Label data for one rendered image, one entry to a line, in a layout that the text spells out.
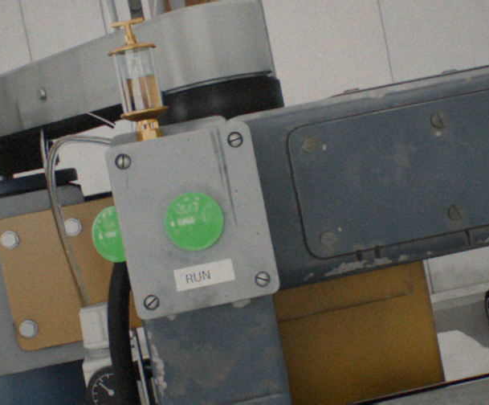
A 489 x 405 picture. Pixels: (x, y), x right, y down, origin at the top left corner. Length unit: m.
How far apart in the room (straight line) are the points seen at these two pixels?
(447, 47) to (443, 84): 5.44
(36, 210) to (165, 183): 0.45
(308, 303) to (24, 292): 0.28
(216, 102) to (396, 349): 0.32
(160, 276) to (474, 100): 0.21
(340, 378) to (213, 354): 0.33
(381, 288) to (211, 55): 0.26
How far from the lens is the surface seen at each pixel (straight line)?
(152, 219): 0.51
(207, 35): 0.68
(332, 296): 0.82
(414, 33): 5.99
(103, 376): 0.77
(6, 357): 0.97
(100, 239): 0.52
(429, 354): 0.90
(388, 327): 0.89
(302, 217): 0.57
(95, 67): 0.76
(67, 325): 0.95
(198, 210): 0.50
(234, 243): 0.52
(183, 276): 0.52
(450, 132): 0.59
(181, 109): 0.68
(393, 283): 0.83
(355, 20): 5.92
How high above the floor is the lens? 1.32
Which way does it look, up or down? 3 degrees down
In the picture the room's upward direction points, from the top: 11 degrees counter-clockwise
